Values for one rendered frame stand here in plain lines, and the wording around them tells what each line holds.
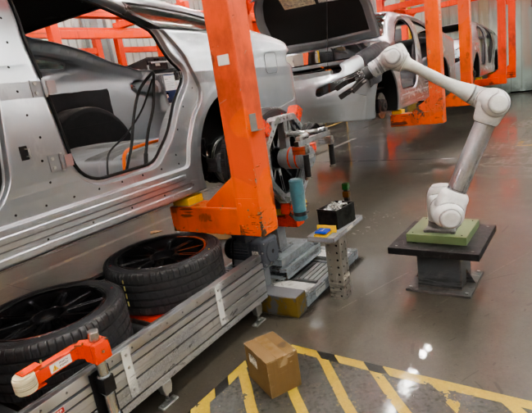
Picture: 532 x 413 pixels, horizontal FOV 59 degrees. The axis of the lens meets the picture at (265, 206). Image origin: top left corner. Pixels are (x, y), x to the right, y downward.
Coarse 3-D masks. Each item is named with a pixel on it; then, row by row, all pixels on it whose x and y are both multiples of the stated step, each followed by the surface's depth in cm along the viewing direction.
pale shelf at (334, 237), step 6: (360, 216) 290; (354, 222) 283; (342, 228) 274; (348, 228) 276; (312, 234) 270; (330, 234) 266; (336, 234) 264; (342, 234) 268; (312, 240) 267; (318, 240) 265; (324, 240) 263; (330, 240) 260; (336, 240) 262
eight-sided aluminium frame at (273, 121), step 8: (272, 120) 282; (280, 120) 287; (296, 120) 302; (272, 128) 279; (296, 128) 312; (272, 136) 279; (272, 176) 280; (304, 176) 315; (272, 184) 280; (304, 184) 313; (280, 192) 288; (280, 200) 295; (288, 200) 295
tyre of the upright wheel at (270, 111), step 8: (264, 112) 287; (272, 112) 294; (280, 112) 302; (224, 136) 288; (296, 136) 319; (224, 144) 286; (224, 152) 286; (224, 160) 286; (224, 168) 287; (224, 176) 289
